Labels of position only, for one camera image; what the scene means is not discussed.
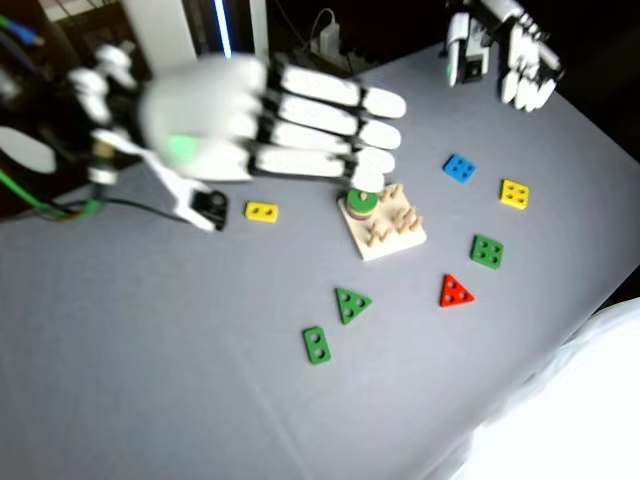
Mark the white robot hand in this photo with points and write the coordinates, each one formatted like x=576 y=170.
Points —
x=210 y=115
x=530 y=60

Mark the yellow rectangle two-hole block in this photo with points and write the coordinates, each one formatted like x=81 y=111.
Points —
x=261 y=212

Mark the blue square four-hole block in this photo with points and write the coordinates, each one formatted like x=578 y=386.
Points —
x=458 y=168

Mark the yellow square four-hole block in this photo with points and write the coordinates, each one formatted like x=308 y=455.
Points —
x=515 y=194

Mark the green square four-hole block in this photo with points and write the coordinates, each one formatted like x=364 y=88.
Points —
x=486 y=251

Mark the wooden peg board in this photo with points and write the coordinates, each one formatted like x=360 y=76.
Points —
x=395 y=245

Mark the green triangle three-hole block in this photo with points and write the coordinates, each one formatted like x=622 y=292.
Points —
x=351 y=304

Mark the red triangle three-hole block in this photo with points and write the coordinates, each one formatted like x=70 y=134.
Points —
x=455 y=293

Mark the green rectangle two-hole block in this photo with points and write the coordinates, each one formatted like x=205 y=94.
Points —
x=316 y=346

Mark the white column with blue light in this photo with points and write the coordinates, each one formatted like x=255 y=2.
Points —
x=160 y=30

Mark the white power adapter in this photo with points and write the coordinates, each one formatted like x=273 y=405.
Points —
x=327 y=42

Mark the grey table cloth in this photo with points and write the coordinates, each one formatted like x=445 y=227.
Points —
x=150 y=375

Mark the white backdrop sheet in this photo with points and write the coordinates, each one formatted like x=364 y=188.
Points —
x=575 y=410

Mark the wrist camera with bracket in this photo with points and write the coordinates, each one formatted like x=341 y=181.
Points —
x=207 y=205

